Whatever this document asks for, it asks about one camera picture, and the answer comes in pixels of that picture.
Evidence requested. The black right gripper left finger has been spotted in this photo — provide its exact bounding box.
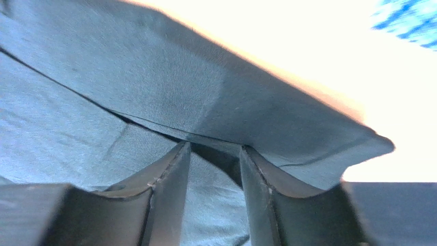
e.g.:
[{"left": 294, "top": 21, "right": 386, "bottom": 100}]
[{"left": 1, "top": 142, "right": 191, "bottom": 245}]

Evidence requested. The folded blue checkered shirt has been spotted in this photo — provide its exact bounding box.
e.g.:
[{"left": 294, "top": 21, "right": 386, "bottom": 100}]
[{"left": 371, "top": 0, "right": 436, "bottom": 52}]

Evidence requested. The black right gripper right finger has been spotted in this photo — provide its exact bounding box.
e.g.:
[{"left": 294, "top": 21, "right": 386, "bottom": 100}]
[{"left": 240, "top": 147, "right": 436, "bottom": 245}]

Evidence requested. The black long sleeve shirt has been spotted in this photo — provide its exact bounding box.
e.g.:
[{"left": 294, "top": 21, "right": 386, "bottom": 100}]
[{"left": 1, "top": 1, "right": 394, "bottom": 245}]

